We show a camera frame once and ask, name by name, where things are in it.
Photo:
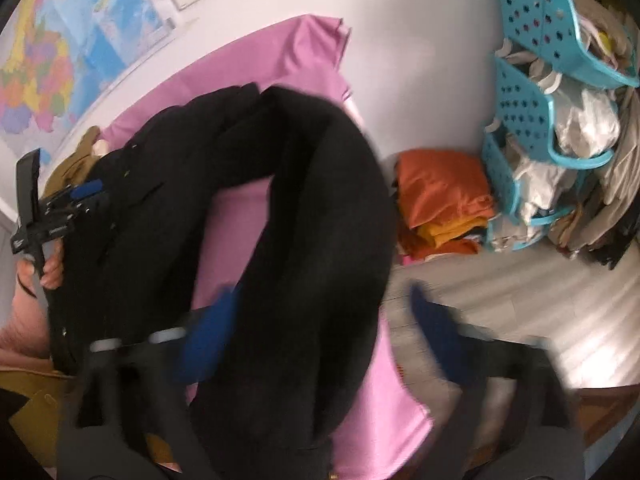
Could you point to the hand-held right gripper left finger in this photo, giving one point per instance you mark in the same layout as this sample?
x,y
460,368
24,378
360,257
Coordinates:
x,y
205,335

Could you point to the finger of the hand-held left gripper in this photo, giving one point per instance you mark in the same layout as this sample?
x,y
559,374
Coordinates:
x,y
86,191

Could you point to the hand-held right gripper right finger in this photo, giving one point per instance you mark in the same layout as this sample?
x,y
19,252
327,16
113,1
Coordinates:
x,y
437,332

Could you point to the black garment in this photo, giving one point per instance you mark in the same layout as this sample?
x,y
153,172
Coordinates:
x,y
300,210

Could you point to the person's left forearm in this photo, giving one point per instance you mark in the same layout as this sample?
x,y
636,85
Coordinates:
x,y
22,322

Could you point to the pile of beige clothes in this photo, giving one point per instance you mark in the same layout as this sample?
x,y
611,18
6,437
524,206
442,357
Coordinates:
x,y
620,185

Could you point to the person's left hand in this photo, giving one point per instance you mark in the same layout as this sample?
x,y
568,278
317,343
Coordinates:
x,y
51,271

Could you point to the mustard brown garment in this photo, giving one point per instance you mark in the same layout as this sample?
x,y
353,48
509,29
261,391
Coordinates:
x,y
75,160

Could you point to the black wrist band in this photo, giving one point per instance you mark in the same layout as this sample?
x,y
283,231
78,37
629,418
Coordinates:
x,y
27,287

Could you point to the yellow folded garment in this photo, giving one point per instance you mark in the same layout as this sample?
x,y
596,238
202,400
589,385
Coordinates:
x,y
450,232

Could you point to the orange folded garment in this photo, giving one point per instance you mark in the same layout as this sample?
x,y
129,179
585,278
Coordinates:
x,y
440,185

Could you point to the teal plastic basket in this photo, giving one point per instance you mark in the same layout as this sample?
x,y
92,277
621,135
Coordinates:
x,y
502,185
545,15
525,105

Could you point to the person's mustard clothing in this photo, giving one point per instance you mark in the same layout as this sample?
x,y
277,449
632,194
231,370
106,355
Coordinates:
x,y
35,400

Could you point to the white crumpled cloth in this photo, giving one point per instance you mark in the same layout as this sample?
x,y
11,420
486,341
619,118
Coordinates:
x,y
590,120
537,180

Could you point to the brown wooden board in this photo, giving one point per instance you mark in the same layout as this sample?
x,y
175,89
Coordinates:
x,y
607,410

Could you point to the pink printed bed sheet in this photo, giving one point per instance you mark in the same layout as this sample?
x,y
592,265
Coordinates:
x,y
300,55

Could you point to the colourful wall map poster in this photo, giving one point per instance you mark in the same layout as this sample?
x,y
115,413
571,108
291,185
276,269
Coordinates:
x,y
75,35

